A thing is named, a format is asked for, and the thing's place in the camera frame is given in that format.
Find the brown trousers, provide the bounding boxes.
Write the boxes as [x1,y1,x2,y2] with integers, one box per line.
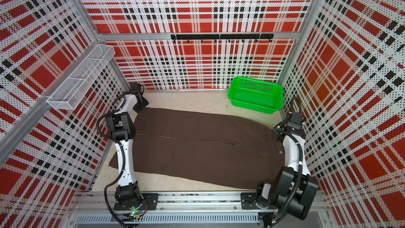
[108,107,285,190]

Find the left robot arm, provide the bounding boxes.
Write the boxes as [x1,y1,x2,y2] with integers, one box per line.
[104,82,148,211]

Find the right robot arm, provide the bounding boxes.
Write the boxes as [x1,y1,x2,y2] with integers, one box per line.
[256,111,319,228]

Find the green plastic basket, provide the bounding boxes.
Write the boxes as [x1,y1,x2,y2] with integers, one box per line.
[228,77,284,114]

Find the white wire mesh shelf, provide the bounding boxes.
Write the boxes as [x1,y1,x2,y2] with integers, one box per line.
[47,44,115,110]

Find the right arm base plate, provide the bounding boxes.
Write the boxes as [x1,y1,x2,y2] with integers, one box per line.
[240,193,270,210]

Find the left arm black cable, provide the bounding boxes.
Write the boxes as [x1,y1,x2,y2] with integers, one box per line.
[95,93,140,228]

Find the black hook rail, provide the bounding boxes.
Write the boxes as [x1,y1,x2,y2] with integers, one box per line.
[170,33,274,42]

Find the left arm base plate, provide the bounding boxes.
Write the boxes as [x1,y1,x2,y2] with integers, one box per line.
[113,193,159,211]

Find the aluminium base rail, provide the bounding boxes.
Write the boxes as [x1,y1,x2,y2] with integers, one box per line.
[67,191,331,213]

